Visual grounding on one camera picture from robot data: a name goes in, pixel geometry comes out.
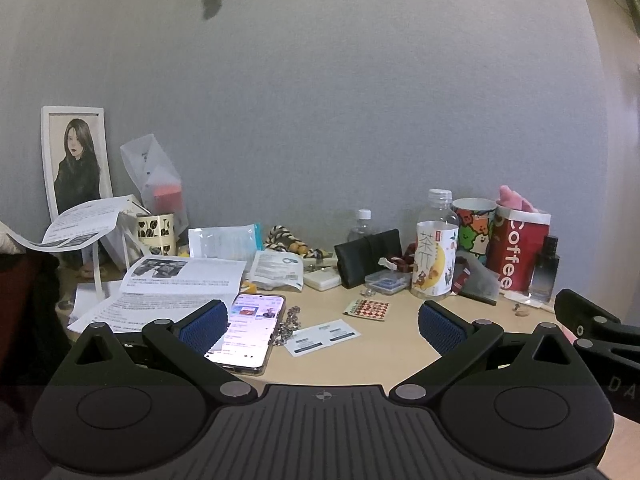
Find dark perfume bottle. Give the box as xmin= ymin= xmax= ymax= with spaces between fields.
xmin=528 ymin=235 xmax=560 ymax=304

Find printed paper documents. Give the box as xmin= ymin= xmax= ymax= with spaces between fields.
xmin=6 ymin=195 xmax=245 ymax=334

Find red coffee paper bag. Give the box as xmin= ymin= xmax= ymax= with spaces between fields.
xmin=486 ymin=206 xmax=551 ymax=292

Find smartphone with lit screen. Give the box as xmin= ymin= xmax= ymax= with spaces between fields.
xmin=205 ymin=294 xmax=285 ymax=375

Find tea bottle with white label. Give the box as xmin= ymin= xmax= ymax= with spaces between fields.
xmin=411 ymin=188 xmax=459 ymax=299

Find red patterned sticker card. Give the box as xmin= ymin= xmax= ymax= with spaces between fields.
xmin=343 ymin=299 xmax=390 ymax=322

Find pink plush toy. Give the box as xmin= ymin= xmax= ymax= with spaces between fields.
xmin=497 ymin=185 xmax=538 ymax=214

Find black white patterned mug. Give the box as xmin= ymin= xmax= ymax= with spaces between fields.
xmin=137 ymin=214 xmax=177 ymax=256

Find small clear plastic box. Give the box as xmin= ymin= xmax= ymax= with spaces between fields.
xmin=364 ymin=269 xmax=411 ymax=296

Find colourful cartoon paper cup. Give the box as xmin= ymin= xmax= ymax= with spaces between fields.
xmin=452 ymin=197 xmax=497 ymax=263

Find white business card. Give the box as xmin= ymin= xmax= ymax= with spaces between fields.
xmin=284 ymin=320 xmax=360 ymax=356

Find blue white mask packet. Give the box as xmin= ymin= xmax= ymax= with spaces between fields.
xmin=188 ymin=224 xmax=264 ymax=262

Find white blue sachet packet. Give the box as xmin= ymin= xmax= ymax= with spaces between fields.
xmin=248 ymin=249 xmax=304 ymax=292

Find black wallet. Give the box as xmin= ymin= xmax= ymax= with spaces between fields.
xmin=334 ymin=229 xmax=402 ymax=289

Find clear plastic bag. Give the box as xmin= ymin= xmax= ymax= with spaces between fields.
xmin=120 ymin=133 xmax=189 ymax=236

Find white charger block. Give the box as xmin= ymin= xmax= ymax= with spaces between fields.
xmin=304 ymin=268 xmax=342 ymax=292

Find small clear water bottle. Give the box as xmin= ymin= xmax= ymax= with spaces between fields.
xmin=347 ymin=209 xmax=372 ymax=242

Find framed portrait picture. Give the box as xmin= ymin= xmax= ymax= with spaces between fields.
xmin=40 ymin=106 xmax=113 ymax=220

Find metal bead chain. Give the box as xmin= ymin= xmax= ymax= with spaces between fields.
xmin=271 ymin=304 xmax=303 ymax=347

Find braided rope toy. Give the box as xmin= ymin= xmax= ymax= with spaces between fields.
xmin=265 ymin=226 xmax=332 ymax=259

